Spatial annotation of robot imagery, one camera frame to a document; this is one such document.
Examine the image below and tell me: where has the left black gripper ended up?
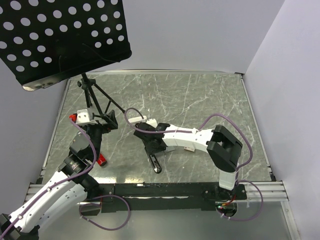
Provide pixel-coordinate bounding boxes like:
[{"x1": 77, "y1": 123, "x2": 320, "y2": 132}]
[{"x1": 82, "y1": 109, "x2": 118, "y2": 159}]

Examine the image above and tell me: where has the black stapler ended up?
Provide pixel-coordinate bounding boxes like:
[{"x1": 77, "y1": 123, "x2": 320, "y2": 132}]
[{"x1": 147, "y1": 153, "x2": 162, "y2": 174}]

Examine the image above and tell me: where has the staple tray with staples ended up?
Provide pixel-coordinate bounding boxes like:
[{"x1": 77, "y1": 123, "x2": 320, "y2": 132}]
[{"x1": 164, "y1": 146, "x2": 176, "y2": 153}]

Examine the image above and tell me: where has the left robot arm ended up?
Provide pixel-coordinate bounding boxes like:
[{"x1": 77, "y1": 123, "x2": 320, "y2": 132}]
[{"x1": 0, "y1": 108, "x2": 111, "y2": 240}]

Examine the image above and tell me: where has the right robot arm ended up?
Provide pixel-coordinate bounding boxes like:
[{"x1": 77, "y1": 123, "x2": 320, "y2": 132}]
[{"x1": 134, "y1": 122, "x2": 243, "y2": 199}]

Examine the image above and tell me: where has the black tripod stand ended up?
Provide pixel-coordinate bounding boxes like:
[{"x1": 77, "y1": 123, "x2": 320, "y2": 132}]
[{"x1": 77, "y1": 73, "x2": 125, "y2": 121}]

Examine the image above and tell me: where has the red cylindrical object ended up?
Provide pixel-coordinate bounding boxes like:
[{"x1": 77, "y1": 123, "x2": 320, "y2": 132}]
[{"x1": 97, "y1": 153, "x2": 107, "y2": 167}]

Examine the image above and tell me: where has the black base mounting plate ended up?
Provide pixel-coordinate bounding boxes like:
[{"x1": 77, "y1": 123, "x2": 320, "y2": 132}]
[{"x1": 80, "y1": 182, "x2": 247, "y2": 213}]

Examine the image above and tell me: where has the black perforated music stand desk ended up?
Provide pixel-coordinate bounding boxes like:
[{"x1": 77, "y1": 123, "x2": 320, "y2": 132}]
[{"x1": 0, "y1": 0, "x2": 132, "y2": 92}]

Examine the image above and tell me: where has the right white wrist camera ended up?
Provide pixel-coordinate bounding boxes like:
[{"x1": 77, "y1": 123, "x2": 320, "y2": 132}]
[{"x1": 142, "y1": 118, "x2": 158, "y2": 128}]

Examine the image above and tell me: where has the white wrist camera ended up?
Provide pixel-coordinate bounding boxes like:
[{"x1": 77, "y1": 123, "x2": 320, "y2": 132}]
[
  {"x1": 142, "y1": 118, "x2": 158, "y2": 128},
  {"x1": 69, "y1": 108, "x2": 98, "y2": 126}
]

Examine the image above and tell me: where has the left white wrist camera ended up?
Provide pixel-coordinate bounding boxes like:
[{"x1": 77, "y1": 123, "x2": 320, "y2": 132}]
[{"x1": 69, "y1": 108, "x2": 98, "y2": 126}]

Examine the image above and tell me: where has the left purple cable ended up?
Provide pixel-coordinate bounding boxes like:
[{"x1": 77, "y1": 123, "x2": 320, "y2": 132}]
[{"x1": 0, "y1": 118, "x2": 131, "y2": 232}]

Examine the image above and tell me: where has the aluminium extrusion rail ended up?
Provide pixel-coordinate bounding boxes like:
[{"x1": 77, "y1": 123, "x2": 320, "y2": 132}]
[{"x1": 23, "y1": 181, "x2": 290, "y2": 206}]

